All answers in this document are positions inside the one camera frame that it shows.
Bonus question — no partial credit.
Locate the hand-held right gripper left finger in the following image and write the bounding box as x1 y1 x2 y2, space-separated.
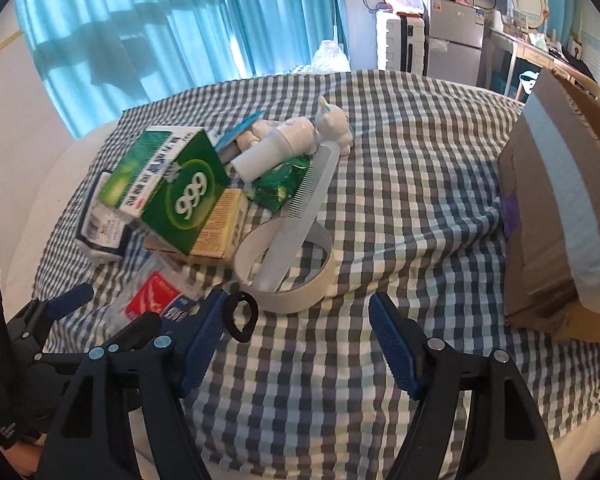
34 290 231 480

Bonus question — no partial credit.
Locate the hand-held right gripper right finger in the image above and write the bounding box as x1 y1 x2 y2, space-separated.
369 292 563 480

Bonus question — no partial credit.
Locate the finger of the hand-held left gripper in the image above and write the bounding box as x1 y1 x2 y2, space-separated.
87 311 163 361
11 282 95 346

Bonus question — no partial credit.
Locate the blue tissue pack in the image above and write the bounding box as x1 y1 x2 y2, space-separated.
161 296 203 331

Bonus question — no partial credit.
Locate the dark blue and white packet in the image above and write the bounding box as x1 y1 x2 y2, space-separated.
77 172 131 263

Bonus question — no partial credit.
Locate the white band ring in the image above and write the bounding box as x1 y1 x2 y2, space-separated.
234 220 336 313

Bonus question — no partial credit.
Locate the tan paper box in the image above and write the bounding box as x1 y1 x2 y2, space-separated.
145 189 251 261

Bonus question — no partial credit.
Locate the green and white medicine box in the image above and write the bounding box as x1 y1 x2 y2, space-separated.
96 126 232 256

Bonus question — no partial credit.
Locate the brown cardboard box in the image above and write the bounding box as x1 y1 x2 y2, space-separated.
497 67 600 346

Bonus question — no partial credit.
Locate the white plastic bottle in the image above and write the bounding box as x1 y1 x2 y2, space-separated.
230 116 321 182

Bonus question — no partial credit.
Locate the blue tissue packet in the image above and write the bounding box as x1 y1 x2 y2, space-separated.
214 110 267 162

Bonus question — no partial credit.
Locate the person's left hand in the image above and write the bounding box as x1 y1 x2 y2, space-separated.
5 440 43 478

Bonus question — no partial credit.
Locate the red and white packet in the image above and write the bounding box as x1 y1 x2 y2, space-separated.
105 269 201 333

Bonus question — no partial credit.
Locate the checked bed blanket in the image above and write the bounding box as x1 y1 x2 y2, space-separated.
32 67 600 480

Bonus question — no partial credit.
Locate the clear plastic comb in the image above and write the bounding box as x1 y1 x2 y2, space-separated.
252 141 342 293

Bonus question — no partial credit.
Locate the green foil packet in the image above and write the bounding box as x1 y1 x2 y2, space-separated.
250 154 313 211

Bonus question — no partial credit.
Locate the white animal figurine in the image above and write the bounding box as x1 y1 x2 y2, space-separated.
314 96 356 155

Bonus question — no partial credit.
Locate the blue curtain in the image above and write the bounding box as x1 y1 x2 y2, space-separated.
12 0 351 138

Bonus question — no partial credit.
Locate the white suitcase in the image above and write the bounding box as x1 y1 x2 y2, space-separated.
376 10 428 77

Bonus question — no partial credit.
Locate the silver fridge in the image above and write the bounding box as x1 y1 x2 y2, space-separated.
424 0 486 92

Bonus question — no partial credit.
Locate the wooden dressing desk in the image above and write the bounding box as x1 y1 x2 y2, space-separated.
490 27 598 101

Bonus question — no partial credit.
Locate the black clothing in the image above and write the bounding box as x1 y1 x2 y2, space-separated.
557 49 600 91

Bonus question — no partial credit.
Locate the pile of plastic bags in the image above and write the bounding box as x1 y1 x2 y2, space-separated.
386 0 427 15

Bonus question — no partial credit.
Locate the black rubber ring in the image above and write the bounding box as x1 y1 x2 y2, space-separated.
226 291 260 343

